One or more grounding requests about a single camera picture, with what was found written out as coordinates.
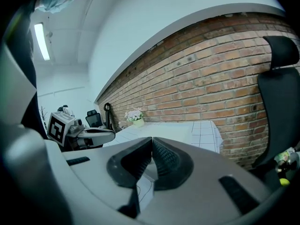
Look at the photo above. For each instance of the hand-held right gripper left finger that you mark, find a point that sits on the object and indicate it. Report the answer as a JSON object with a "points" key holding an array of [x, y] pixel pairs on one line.
{"points": [[114, 170]]}

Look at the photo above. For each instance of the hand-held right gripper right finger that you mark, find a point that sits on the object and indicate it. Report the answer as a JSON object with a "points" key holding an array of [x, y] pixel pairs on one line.
{"points": [[182, 172]]}

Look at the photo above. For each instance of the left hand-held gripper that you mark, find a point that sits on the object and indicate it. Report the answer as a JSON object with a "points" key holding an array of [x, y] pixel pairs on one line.
{"points": [[57, 128]]}

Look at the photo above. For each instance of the white box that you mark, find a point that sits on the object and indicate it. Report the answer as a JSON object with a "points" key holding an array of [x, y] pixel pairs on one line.
{"points": [[168, 131]]}

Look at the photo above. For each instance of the black coat rack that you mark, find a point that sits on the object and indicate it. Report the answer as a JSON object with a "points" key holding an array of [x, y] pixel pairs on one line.
{"points": [[43, 116]]}

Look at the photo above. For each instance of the person's black shirt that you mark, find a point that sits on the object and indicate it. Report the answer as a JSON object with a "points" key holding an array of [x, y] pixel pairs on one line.
{"points": [[35, 111]]}

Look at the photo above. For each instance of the pink flowers in pale pot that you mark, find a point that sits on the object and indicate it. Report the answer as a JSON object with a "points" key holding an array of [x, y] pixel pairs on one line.
{"points": [[134, 117]]}

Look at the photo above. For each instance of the ceiling tube light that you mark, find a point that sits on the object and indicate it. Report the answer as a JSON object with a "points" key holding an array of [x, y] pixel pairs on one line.
{"points": [[42, 41]]}

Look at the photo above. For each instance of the green drink bottle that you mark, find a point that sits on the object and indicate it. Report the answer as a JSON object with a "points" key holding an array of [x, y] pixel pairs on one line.
{"points": [[282, 159]]}

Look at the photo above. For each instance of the white cup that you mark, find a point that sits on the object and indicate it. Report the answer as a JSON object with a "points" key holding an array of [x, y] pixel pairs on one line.
{"points": [[295, 159]]}

